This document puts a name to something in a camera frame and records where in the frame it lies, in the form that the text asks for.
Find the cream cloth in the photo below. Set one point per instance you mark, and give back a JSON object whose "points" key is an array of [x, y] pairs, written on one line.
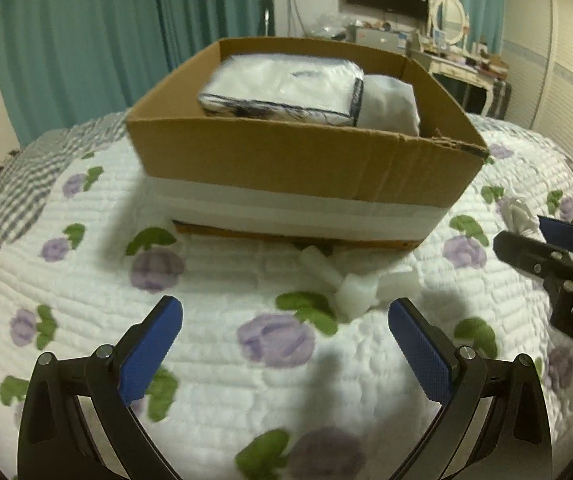
{"points": [[518, 212]]}

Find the white sock with navy cuff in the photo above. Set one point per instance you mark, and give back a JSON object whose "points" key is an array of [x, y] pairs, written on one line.
{"points": [[391, 105]]}

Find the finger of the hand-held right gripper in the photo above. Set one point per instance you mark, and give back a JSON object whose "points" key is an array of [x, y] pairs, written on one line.
{"points": [[558, 232], [521, 252]]}

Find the cardboard box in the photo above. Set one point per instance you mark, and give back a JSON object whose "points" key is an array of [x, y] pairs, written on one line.
{"points": [[291, 160]]}

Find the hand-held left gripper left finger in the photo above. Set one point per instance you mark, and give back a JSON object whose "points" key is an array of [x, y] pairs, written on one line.
{"points": [[151, 350]]}

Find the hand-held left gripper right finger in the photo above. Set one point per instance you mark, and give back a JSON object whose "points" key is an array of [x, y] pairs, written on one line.
{"points": [[421, 355]]}

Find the grey gingham bed sheet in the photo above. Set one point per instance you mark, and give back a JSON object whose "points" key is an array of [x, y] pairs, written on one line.
{"points": [[16, 185]]}

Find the white standing pole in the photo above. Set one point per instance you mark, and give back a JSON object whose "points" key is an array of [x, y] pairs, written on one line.
{"points": [[267, 22]]}

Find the white tissue pack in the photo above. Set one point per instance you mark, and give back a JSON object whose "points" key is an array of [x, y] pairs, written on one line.
{"points": [[276, 85]]}

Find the white floral quilt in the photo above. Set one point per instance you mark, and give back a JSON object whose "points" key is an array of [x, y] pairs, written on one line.
{"points": [[216, 310]]}

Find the white louvred wardrobe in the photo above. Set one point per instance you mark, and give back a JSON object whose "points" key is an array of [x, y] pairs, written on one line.
{"points": [[551, 60]]}

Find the white dressing table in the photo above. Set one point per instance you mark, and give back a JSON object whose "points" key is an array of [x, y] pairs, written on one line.
{"points": [[466, 70]]}

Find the small silver fridge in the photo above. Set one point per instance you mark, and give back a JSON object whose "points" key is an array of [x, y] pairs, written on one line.
{"points": [[376, 37]]}

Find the white oval mirror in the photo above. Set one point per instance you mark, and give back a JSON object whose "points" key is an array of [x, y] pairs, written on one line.
{"points": [[449, 17]]}

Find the clear plastic bag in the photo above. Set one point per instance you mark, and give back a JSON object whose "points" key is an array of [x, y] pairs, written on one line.
{"points": [[329, 25]]}

